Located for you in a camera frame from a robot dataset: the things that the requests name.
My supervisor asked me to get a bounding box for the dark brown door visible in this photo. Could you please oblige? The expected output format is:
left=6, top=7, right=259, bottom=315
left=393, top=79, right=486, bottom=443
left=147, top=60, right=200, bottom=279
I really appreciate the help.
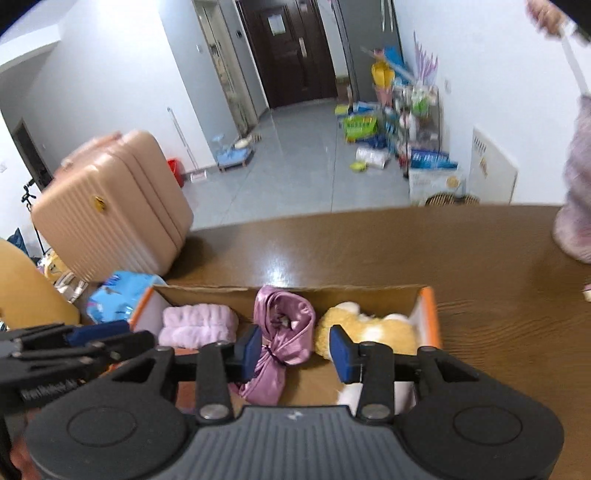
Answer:
left=235, top=0, right=339, bottom=110

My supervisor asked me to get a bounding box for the pink ribbed suitcase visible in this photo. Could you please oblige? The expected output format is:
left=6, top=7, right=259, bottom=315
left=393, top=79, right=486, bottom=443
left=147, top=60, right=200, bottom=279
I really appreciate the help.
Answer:
left=31, top=130, right=195, bottom=284

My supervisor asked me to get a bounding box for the pink textured vase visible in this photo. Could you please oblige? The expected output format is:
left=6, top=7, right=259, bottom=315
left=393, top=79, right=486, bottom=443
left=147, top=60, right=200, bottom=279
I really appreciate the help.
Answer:
left=552, top=94, right=591, bottom=264

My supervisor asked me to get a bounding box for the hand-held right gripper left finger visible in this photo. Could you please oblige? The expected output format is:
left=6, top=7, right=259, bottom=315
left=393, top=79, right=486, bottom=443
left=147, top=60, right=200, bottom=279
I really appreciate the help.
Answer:
left=99, top=324, right=263, bottom=424

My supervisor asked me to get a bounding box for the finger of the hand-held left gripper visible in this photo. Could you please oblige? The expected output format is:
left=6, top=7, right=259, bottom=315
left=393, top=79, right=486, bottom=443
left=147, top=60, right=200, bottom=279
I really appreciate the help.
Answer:
left=64, top=320, right=133, bottom=348
left=81, top=329, right=156, bottom=367

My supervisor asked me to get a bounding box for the purple satin cloth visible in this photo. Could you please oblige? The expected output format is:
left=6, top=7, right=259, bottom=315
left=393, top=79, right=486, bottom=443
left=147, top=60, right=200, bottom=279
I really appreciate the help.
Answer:
left=239, top=285, right=317, bottom=407

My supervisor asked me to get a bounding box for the grey refrigerator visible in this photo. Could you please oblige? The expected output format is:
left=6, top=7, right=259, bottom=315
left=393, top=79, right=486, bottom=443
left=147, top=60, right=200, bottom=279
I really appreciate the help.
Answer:
left=329, top=0, right=403, bottom=101

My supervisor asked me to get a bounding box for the small blue cart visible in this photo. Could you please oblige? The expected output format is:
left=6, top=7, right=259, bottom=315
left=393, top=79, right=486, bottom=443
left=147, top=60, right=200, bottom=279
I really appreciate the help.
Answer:
left=216, top=133, right=262, bottom=173

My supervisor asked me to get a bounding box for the white roll pack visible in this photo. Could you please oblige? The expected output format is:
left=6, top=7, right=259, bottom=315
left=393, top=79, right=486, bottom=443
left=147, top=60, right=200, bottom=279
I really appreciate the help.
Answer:
left=355, top=146, right=391, bottom=171

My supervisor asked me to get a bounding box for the purple fluffy headband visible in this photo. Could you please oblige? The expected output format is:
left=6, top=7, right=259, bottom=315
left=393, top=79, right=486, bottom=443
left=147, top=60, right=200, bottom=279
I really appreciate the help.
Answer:
left=158, top=304, right=240, bottom=350

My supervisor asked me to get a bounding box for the red bucket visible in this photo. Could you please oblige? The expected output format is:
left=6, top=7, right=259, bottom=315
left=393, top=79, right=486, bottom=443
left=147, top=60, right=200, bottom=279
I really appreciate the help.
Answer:
left=165, top=159, right=185, bottom=188

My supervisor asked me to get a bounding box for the black tripod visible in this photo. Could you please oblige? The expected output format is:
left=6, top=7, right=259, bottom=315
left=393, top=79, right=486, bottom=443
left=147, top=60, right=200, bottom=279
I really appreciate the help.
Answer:
left=20, top=177, right=48, bottom=256

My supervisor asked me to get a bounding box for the white leaning board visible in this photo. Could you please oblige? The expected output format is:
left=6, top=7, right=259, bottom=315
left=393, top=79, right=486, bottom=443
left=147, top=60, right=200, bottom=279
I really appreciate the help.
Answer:
left=470, top=125, right=518, bottom=205

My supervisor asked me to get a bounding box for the cluttered storage rack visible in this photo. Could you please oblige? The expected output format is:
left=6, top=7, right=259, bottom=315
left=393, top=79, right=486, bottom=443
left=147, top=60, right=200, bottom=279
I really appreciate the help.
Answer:
left=382, top=82, right=443, bottom=168

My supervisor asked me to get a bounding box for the orange cardboard box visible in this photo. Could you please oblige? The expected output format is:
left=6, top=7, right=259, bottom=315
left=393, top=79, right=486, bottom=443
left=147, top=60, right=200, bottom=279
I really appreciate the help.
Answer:
left=128, top=283, right=444, bottom=409

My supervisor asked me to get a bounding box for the white mop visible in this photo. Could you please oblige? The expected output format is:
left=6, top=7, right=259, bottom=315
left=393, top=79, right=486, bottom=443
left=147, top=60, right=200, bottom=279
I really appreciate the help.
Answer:
left=167, top=106, right=209, bottom=182

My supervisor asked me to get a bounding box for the green basket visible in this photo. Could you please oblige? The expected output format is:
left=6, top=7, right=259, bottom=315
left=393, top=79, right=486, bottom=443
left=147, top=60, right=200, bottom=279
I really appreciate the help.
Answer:
left=341, top=115, right=382, bottom=143

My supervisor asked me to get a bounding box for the white paper strip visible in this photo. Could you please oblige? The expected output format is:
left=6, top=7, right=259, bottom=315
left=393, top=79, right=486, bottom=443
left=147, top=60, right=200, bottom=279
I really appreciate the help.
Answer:
left=560, top=22, right=591, bottom=98

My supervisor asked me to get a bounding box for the purple wall decoration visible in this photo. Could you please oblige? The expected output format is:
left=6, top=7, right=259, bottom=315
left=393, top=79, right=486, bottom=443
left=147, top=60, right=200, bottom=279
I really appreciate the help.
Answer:
left=412, top=31, right=440, bottom=87

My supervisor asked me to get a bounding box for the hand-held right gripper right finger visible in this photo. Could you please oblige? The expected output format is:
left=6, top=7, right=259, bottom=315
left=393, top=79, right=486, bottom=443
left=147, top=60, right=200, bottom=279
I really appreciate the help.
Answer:
left=329, top=324, right=482, bottom=424

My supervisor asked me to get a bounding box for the yellow and white plush toy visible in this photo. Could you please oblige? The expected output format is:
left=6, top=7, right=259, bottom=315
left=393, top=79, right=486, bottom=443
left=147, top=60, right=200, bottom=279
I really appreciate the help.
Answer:
left=315, top=302, right=419, bottom=408

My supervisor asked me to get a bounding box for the white printed bag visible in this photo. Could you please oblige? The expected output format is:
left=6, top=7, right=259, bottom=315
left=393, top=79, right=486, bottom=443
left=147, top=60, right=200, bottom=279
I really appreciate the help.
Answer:
left=408, top=150, right=465, bottom=206

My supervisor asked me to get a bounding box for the yellow paper wrap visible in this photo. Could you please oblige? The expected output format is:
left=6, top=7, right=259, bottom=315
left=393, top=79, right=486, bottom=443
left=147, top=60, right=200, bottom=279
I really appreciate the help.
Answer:
left=371, top=61, right=396, bottom=89

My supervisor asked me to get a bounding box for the yellow thermos jug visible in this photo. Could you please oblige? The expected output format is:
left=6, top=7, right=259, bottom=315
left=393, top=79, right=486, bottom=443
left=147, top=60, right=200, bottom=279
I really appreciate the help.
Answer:
left=0, top=237, right=82, bottom=331

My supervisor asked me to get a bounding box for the blue wipes packet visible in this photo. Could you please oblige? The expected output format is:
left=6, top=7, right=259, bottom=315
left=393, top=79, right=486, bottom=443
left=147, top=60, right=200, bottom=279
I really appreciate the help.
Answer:
left=87, top=271, right=167, bottom=324

